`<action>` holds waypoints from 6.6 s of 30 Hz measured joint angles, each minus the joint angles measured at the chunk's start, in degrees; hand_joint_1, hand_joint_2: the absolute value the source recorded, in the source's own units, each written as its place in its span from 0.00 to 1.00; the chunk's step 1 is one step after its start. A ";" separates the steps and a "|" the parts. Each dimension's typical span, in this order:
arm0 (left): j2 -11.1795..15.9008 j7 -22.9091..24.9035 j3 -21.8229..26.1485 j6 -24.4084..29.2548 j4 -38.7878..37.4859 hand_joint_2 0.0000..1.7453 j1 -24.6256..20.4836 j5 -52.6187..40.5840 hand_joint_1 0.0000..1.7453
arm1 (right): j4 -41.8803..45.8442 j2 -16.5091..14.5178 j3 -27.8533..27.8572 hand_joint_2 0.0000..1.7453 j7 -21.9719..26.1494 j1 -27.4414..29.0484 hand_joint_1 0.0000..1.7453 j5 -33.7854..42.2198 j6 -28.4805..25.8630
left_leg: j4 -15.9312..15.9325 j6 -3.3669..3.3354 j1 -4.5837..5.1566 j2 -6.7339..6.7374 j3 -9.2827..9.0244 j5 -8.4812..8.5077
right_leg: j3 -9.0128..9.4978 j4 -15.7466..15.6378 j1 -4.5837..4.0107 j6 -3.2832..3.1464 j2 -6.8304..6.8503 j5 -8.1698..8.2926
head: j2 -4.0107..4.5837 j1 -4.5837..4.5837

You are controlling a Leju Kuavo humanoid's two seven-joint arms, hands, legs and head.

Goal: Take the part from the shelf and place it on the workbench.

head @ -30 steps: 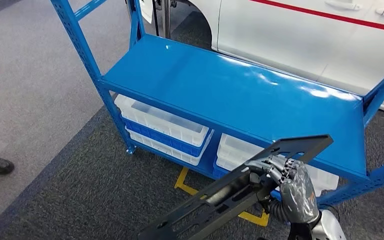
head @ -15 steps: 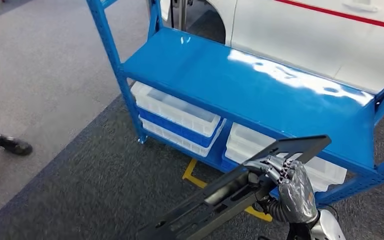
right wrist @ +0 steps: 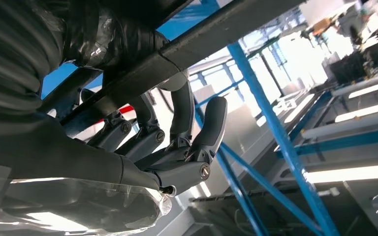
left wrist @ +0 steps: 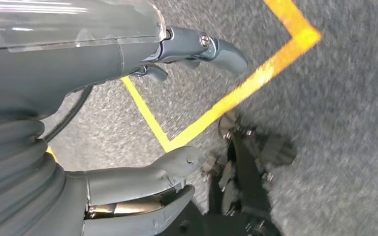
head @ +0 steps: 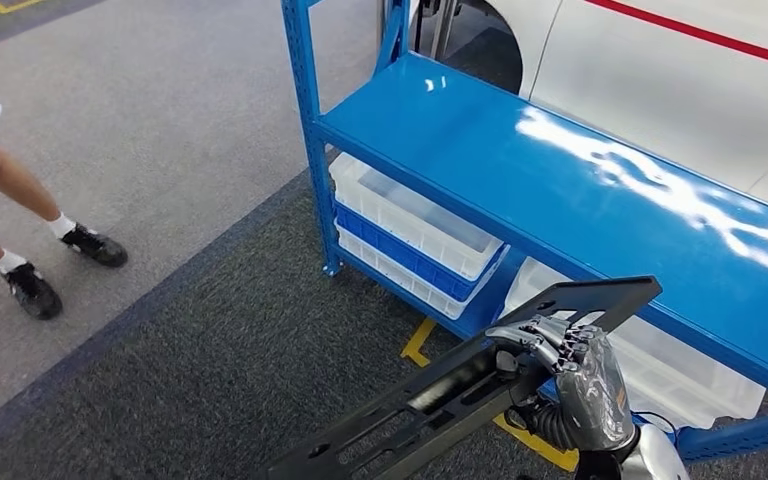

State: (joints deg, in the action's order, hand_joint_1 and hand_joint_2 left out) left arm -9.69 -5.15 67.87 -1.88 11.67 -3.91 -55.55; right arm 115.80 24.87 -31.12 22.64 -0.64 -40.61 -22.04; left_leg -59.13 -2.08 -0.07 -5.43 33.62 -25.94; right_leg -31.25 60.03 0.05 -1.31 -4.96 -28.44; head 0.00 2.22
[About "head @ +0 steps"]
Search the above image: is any white car with red stripe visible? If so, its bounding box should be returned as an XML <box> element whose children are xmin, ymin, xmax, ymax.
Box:
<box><xmin>423</xmin><ymin>0</ymin><xmax>768</xmax><ymax>220</ymax></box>

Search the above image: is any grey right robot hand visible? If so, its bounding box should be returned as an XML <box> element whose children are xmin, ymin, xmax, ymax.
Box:
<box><xmin>486</xmin><ymin>314</ymin><xmax>637</xmax><ymax>453</ymax></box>

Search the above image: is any black sneaker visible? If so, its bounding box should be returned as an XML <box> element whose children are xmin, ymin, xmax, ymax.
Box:
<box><xmin>2</xmin><ymin>262</ymin><xmax>64</xmax><ymax>322</ymax></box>
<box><xmin>60</xmin><ymin>223</ymin><xmax>129</xmax><ymax>269</ymax></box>

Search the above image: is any black plastic bracket part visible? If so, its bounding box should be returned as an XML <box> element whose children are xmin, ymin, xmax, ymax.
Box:
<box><xmin>261</xmin><ymin>276</ymin><xmax>664</xmax><ymax>480</ymax></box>

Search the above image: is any person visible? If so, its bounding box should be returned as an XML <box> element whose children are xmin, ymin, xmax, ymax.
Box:
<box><xmin>0</xmin><ymin>19</ymin><xmax>79</xmax><ymax>276</ymax></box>

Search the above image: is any large white plastic bin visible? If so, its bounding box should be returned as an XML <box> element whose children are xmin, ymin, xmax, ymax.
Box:
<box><xmin>499</xmin><ymin>256</ymin><xmax>768</xmax><ymax>432</ymax></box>

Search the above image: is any blue metal shelf rack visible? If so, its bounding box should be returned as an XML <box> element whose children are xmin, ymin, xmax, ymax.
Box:
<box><xmin>279</xmin><ymin>0</ymin><xmax>768</xmax><ymax>465</ymax></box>

